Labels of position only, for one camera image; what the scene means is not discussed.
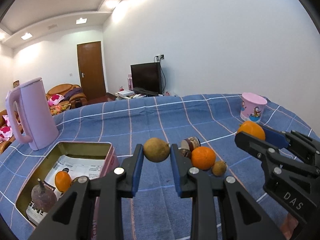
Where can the white wall socket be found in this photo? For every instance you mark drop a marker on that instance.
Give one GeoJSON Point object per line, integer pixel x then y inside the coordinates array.
{"type": "Point", "coordinates": [159, 57]}

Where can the pink gift box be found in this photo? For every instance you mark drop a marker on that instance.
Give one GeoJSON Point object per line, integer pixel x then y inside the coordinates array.
{"type": "Point", "coordinates": [130, 81]}

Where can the brown wooden door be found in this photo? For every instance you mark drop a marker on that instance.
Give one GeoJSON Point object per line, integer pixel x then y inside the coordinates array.
{"type": "Point", "coordinates": [91, 70]}

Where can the orange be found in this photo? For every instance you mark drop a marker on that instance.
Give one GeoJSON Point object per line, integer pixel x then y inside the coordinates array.
{"type": "Point", "coordinates": [62, 181]}
{"type": "Point", "coordinates": [252, 128]}
{"type": "Point", "coordinates": [203, 157]}

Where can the pink cartoon cup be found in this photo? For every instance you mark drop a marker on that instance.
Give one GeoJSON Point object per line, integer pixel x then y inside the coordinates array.
{"type": "Point", "coordinates": [252, 107]}

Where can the blue checked tablecloth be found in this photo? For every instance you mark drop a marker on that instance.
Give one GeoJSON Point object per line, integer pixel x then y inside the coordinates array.
{"type": "Point", "coordinates": [150, 120]}

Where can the purple blanket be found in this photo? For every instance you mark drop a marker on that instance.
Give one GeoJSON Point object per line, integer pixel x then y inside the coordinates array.
{"type": "Point", "coordinates": [73, 93]}

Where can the white television stand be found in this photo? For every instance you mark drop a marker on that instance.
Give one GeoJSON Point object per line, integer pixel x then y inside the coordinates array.
{"type": "Point", "coordinates": [140, 96]}

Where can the large brown taro with stem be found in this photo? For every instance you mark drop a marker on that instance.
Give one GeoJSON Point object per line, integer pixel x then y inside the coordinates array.
{"type": "Point", "coordinates": [42, 200]}

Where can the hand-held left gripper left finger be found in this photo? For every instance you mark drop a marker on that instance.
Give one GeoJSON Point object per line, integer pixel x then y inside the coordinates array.
{"type": "Point", "coordinates": [136, 170]}

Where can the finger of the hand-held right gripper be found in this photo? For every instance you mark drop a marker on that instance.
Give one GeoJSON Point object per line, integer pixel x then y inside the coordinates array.
{"type": "Point", "coordinates": [276, 137]}
{"type": "Point", "coordinates": [252, 143]}

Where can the brownish lemon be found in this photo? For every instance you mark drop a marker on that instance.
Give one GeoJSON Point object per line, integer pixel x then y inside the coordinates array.
{"type": "Point", "coordinates": [219, 168]}
{"type": "Point", "coordinates": [156, 150]}

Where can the square ceiling light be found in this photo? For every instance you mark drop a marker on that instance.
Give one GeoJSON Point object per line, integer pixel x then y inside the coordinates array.
{"type": "Point", "coordinates": [81, 21]}
{"type": "Point", "coordinates": [26, 36]}

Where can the pink flowered pillow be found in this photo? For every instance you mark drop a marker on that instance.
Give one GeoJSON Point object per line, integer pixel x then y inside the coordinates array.
{"type": "Point", "coordinates": [5, 131]}
{"type": "Point", "coordinates": [55, 100]}

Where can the black television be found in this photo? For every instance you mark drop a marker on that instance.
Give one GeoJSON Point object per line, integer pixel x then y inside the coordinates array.
{"type": "Point", "coordinates": [146, 78]}

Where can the person's right hand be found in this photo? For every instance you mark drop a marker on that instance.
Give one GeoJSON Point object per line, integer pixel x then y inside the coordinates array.
{"type": "Point", "coordinates": [288, 228]}

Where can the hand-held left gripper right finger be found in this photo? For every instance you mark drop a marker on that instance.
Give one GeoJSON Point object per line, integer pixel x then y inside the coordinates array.
{"type": "Point", "coordinates": [175, 170]}

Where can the cut taro piece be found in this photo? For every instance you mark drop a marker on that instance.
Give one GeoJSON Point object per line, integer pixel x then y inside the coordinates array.
{"type": "Point", "coordinates": [192, 142]}

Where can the ceiling air vent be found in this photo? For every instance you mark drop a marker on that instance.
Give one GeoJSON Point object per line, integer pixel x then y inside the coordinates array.
{"type": "Point", "coordinates": [53, 26]}

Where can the short brown leather sofa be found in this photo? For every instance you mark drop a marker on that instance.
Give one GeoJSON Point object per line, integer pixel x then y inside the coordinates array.
{"type": "Point", "coordinates": [60, 88]}

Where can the white flat box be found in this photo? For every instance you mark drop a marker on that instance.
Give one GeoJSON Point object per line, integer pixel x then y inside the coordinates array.
{"type": "Point", "coordinates": [125, 92]}

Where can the pink electric kettle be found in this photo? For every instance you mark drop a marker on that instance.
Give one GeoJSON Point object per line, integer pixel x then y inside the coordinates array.
{"type": "Point", "coordinates": [37, 112]}

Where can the newspaper liner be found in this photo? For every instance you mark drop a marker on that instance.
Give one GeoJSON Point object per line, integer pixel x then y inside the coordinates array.
{"type": "Point", "coordinates": [82, 165]}

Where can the pink tin box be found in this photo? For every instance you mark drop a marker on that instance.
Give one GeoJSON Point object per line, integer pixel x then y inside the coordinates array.
{"type": "Point", "coordinates": [75, 150]}

